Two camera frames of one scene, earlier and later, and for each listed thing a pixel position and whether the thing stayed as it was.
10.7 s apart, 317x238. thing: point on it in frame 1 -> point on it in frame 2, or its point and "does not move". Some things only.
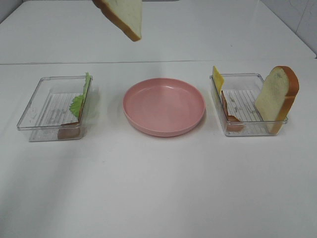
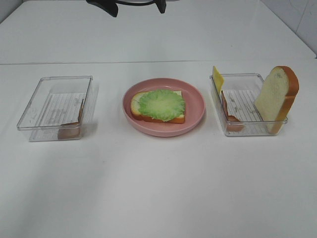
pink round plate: (163, 106) does not move
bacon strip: (70, 130) does not move
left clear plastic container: (47, 115) does not move
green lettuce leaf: (77, 102) -> (161, 104)
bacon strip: (233, 124) does not move
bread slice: (126, 15) -> (163, 106)
